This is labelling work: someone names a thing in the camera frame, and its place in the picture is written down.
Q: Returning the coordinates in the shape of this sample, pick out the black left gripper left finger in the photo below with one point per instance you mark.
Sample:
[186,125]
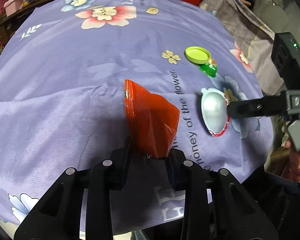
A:
[108,175]

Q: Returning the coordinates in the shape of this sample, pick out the grey lilac floral cloth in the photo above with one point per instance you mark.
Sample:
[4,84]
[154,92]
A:
[253,40]

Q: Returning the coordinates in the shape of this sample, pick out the green round plastic lid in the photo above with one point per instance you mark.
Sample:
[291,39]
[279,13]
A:
[197,55]

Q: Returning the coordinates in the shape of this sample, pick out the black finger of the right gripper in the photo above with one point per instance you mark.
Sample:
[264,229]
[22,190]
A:
[265,106]

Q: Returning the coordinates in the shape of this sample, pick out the red foil snack wrapper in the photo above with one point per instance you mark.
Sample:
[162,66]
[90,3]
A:
[152,120]

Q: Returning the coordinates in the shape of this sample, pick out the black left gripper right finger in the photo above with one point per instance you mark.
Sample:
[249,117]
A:
[185,175]

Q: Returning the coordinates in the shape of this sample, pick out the purple floral tablecloth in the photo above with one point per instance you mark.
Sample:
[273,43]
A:
[62,91]

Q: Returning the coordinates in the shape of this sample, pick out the person's right hand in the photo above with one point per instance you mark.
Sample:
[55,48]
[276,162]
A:
[291,171]

